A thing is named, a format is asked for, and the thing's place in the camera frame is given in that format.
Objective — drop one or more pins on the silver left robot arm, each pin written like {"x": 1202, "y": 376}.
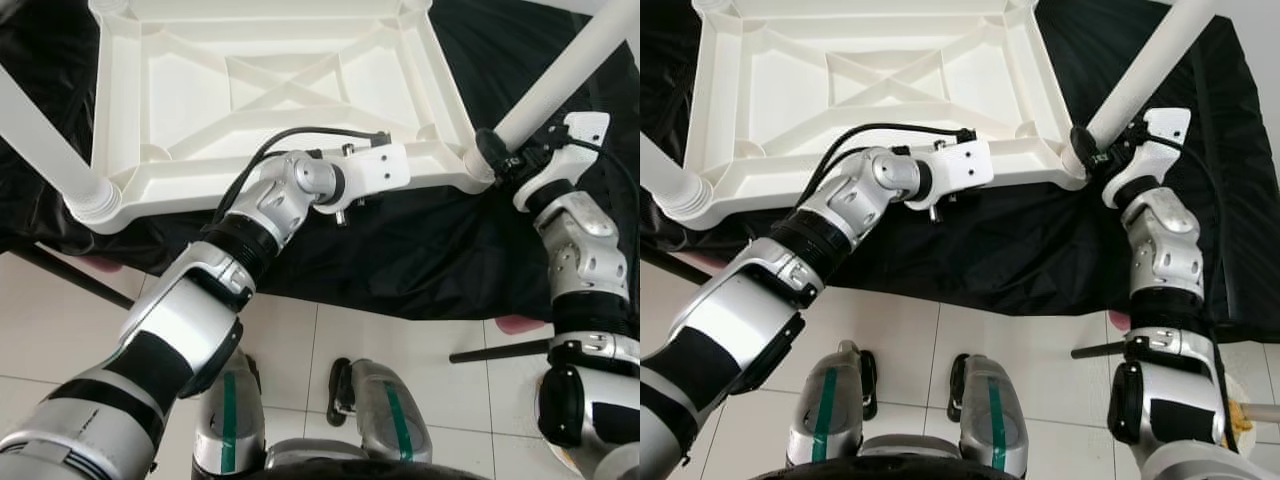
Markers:
{"x": 180, "y": 320}
{"x": 740, "y": 320}

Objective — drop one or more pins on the silver left robot leg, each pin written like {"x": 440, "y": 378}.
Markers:
{"x": 245, "y": 415}
{"x": 845, "y": 400}

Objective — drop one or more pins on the yellow crumpled cloth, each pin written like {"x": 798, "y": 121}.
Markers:
{"x": 1243, "y": 422}

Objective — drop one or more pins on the black metal table leg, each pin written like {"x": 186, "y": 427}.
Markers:
{"x": 500, "y": 351}
{"x": 70, "y": 278}
{"x": 672, "y": 268}
{"x": 1100, "y": 350}

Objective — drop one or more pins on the white plastic table top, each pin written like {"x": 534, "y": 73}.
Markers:
{"x": 180, "y": 100}
{"x": 780, "y": 100}

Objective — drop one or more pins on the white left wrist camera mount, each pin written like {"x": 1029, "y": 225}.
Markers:
{"x": 955, "y": 165}
{"x": 375, "y": 168}

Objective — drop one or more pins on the pink fabric tag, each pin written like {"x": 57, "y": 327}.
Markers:
{"x": 518, "y": 324}
{"x": 1118, "y": 320}

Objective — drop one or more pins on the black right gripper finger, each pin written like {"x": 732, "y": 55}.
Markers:
{"x": 492, "y": 153}
{"x": 1084, "y": 150}

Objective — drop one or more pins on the white pedestal fan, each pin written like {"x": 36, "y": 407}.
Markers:
{"x": 1265, "y": 411}

